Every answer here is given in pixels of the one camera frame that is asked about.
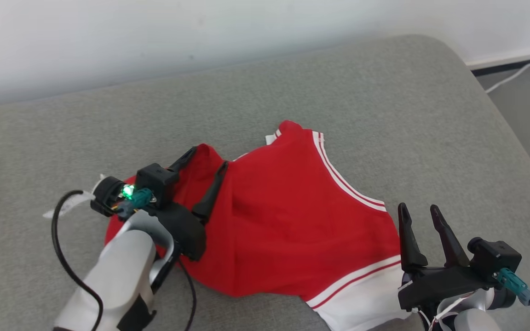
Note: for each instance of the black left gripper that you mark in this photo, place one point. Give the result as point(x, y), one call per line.
point(184, 230)

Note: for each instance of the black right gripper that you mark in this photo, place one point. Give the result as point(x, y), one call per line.
point(440, 282)

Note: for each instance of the red white basketball jersey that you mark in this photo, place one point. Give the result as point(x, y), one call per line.
point(283, 216)

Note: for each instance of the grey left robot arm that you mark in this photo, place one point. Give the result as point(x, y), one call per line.
point(118, 271)

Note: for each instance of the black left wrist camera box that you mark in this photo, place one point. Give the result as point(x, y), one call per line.
point(157, 181)

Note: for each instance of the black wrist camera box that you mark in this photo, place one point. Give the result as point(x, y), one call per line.
point(157, 181)
point(497, 255)

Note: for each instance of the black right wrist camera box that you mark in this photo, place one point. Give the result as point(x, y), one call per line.
point(497, 255)

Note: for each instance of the wall baseboard strip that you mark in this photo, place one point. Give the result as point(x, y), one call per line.
point(513, 59)

